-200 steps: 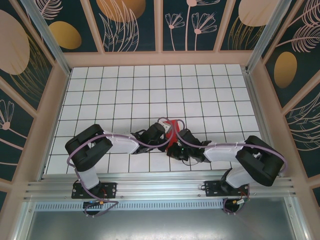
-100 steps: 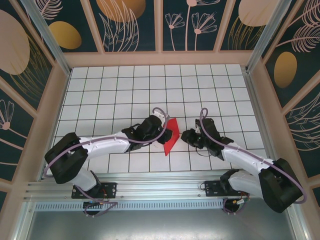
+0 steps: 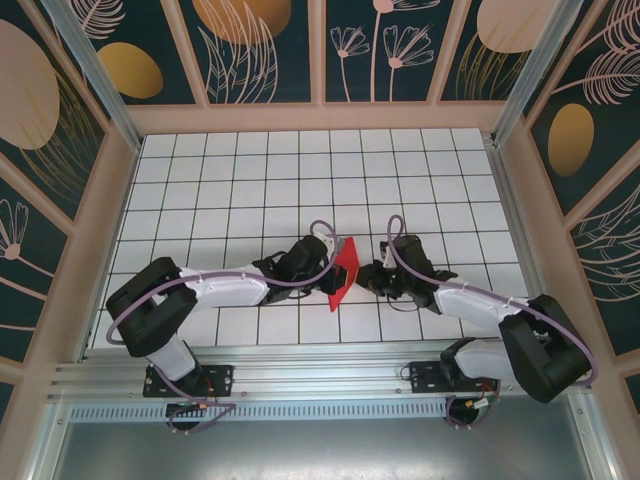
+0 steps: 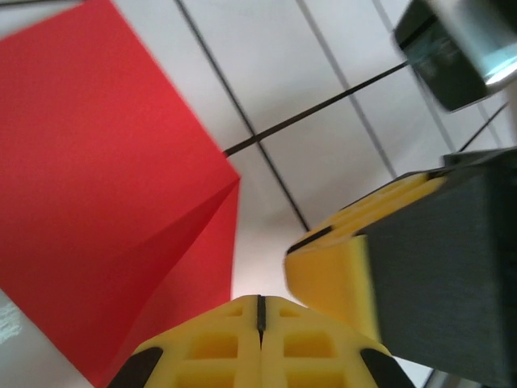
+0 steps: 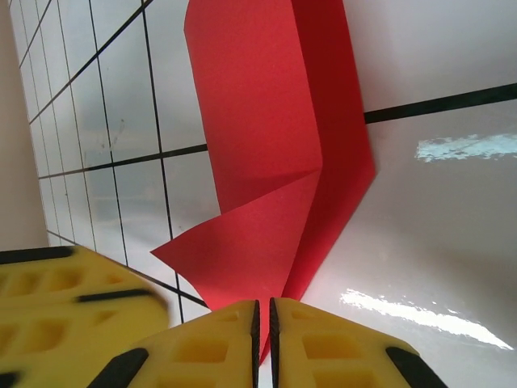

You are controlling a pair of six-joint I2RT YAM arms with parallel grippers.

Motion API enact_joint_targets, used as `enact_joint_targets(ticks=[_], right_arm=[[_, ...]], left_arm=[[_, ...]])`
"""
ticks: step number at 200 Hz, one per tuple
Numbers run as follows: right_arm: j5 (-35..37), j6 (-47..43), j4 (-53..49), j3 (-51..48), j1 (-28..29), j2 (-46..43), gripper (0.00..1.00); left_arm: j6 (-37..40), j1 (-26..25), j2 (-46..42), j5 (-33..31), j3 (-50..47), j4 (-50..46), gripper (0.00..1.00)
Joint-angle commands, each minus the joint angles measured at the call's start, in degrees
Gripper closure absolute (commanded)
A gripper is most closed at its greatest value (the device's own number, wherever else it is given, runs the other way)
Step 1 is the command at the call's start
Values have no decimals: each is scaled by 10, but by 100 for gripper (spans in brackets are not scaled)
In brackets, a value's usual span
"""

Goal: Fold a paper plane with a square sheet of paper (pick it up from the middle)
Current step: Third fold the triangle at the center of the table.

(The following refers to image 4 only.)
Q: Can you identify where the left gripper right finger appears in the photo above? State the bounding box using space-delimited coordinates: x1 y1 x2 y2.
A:
260 295 417 388

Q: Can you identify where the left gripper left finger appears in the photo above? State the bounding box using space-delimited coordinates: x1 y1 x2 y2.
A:
108 294 262 388

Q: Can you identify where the red paper sheet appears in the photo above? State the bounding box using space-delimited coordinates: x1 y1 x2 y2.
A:
0 0 243 388

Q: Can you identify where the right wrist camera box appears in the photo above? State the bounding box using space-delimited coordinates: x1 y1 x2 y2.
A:
391 0 517 113

